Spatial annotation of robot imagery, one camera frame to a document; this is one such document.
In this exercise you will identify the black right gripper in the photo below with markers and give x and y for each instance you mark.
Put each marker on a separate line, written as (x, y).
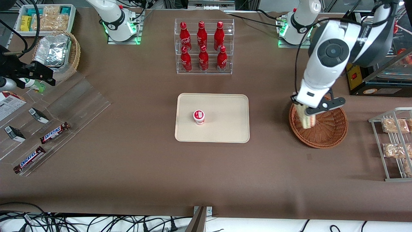
(13, 68)

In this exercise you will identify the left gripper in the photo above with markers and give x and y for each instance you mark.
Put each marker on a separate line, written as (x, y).
(293, 100)

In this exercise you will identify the triangle sandwich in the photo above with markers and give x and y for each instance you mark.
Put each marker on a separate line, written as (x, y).
(304, 119)

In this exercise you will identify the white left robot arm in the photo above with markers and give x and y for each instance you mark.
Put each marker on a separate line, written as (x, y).
(331, 51)

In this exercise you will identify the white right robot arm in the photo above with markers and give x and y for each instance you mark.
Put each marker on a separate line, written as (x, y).
(112, 19)

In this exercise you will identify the brown wicker basket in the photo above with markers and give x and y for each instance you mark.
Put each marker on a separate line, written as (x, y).
(331, 129)

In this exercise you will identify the light wicker basket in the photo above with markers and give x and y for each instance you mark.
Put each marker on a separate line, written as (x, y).
(74, 54)

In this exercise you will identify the beige plastic tray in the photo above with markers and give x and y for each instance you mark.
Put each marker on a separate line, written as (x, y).
(225, 119)

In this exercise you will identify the green bottle white cap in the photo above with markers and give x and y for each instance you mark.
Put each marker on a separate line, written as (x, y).
(37, 87)

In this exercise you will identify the silver foil container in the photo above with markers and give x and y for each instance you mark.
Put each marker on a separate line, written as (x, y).
(51, 51)

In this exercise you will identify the white carton with barcode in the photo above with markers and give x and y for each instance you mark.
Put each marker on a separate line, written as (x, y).
(9, 106)

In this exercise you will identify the small black box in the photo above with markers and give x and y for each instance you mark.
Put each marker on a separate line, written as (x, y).
(39, 116)
(14, 134)

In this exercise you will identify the clear acrylic stepped display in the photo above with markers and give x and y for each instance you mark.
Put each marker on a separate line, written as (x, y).
(80, 100)

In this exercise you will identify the yellow snack packet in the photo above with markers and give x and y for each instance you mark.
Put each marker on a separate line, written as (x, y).
(25, 23)

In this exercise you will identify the clear bag of crackers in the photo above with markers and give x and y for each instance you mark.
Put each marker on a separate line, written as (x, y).
(51, 10)
(51, 23)

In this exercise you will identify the brown Snickers bar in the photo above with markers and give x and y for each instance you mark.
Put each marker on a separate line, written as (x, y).
(29, 159)
(54, 133)

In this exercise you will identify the black food warmer case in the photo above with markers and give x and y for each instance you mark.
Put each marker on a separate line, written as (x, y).
(379, 91)

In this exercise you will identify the teal snack packet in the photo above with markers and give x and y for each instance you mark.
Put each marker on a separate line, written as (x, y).
(33, 12)
(65, 10)

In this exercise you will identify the white plastic bin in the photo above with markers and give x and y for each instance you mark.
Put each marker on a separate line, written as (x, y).
(73, 13)

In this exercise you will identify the clear bag of pastry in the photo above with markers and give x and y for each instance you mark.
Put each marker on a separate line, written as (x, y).
(394, 150)
(394, 125)
(408, 167)

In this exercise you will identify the red cola bottle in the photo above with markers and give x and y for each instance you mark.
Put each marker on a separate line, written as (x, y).
(201, 34)
(203, 60)
(219, 35)
(221, 60)
(186, 60)
(185, 35)

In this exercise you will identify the red sausage skewer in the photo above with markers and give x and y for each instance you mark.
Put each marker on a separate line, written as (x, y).
(396, 28)

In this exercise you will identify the clear acrylic bottle rack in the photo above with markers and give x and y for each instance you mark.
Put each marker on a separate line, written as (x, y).
(210, 72)

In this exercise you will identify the red white yogurt cup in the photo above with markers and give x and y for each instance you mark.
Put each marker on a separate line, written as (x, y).
(199, 117)

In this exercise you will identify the dark grey left wrist camera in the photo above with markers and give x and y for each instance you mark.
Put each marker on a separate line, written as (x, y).
(328, 104)

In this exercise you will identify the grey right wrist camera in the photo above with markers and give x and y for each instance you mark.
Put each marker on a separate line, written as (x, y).
(6, 84)

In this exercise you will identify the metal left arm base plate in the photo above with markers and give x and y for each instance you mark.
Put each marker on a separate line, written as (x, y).
(294, 46)

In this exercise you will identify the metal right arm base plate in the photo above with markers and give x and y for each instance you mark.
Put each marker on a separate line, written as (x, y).
(124, 42)

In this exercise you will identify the aluminium frame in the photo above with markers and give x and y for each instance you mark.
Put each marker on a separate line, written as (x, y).
(210, 3)

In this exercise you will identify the metal table edge bracket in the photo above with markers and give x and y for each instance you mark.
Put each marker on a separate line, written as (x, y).
(198, 222)

